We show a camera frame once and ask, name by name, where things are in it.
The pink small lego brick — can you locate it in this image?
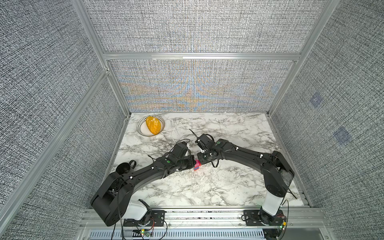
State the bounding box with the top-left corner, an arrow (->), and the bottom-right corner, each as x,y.
194,161 -> 201,169

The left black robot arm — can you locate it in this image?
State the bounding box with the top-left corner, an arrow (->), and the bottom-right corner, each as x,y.
91,142 -> 196,227

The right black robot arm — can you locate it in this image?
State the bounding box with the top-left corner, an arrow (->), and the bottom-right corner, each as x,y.
195,134 -> 295,218

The yellow orange sponge ball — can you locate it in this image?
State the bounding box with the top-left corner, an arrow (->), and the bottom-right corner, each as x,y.
146,116 -> 162,135

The striped white bowl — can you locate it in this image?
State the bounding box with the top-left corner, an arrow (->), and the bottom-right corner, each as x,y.
137,115 -> 166,137

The black cup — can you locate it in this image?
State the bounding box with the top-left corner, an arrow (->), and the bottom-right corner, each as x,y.
116,160 -> 137,175

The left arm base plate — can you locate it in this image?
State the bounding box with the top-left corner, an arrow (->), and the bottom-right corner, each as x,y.
123,210 -> 166,228

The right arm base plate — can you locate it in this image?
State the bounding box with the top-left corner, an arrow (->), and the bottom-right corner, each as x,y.
241,210 -> 287,227

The white slotted cable duct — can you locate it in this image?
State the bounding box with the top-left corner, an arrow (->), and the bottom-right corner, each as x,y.
87,229 -> 266,240

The aluminium front rail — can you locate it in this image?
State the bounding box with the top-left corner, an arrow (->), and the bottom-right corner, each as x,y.
79,206 -> 329,230

